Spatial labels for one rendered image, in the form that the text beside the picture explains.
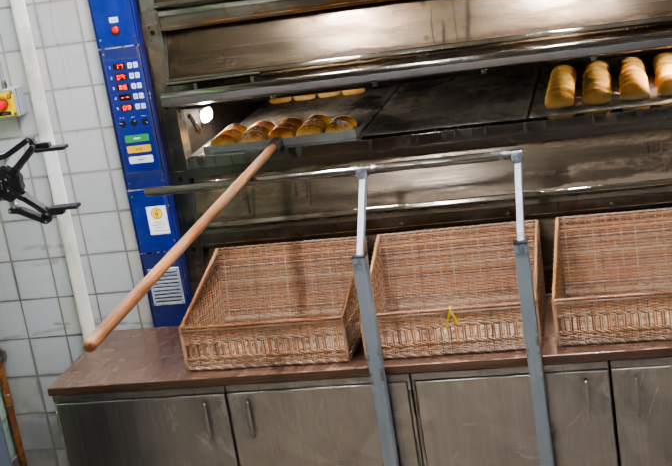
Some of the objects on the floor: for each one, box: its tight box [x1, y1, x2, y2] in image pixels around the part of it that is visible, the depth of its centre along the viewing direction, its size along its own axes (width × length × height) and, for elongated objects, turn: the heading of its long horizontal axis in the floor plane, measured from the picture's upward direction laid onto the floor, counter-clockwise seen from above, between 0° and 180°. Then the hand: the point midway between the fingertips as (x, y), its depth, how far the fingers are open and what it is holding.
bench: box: [47, 285, 672, 466], centre depth 417 cm, size 56×242×58 cm, turn 108°
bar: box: [144, 148, 555, 466], centre depth 393 cm, size 31×127×118 cm, turn 108°
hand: (67, 176), depth 280 cm, fingers open, 13 cm apart
